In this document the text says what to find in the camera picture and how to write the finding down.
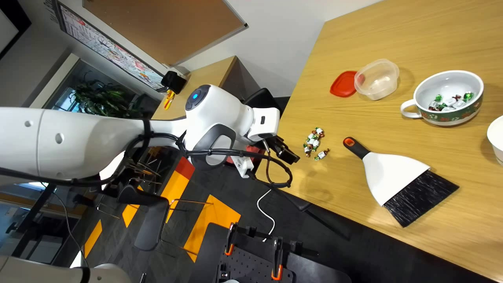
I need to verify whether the white green patterned mug cup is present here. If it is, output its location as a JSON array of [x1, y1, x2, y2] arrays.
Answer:
[[400, 70, 485, 127]]

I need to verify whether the heap of wrapped candies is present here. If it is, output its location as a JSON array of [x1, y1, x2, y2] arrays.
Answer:
[[302, 126, 326, 157], [428, 91, 475, 113]]

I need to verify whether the black office chair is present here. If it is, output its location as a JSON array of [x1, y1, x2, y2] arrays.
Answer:
[[243, 87, 290, 115]]

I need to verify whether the red plastic lid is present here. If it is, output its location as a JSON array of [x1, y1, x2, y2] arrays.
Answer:
[[330, 70, 359, 98]]

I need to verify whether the wooden desk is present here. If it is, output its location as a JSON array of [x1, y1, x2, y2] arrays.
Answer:
[[151, 55, 261, 121]]

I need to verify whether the orange black clamp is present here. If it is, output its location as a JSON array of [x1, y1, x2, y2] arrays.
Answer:
[[224, 222, 239, 257], [270, 237, 284, 281]]

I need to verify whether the clear plastic container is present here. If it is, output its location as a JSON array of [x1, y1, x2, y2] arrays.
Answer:
[[354, 59, 400, 101]]

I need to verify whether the white black dust brush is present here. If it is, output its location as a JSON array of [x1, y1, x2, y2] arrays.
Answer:
[[343, 136, 460, 228]]

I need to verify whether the cork board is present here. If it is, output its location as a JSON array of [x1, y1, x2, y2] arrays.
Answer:
[[82, 0, 248, 67]]

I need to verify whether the green potted plant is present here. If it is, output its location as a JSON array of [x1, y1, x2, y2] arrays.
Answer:
[[72, 80, 147, 119]]

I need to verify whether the framed colourful poster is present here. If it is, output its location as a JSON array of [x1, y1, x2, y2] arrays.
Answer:
[[52, 0, 166, 93]]

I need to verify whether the white bowl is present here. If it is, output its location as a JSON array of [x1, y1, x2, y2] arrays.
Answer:
[[486, 115, 503, 166]]

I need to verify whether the white cable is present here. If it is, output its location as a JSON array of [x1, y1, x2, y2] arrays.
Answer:
[[257, 188, 276, 243]]

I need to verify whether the camera on mount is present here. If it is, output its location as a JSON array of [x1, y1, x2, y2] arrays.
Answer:
[[161, 70, 187, 95]]

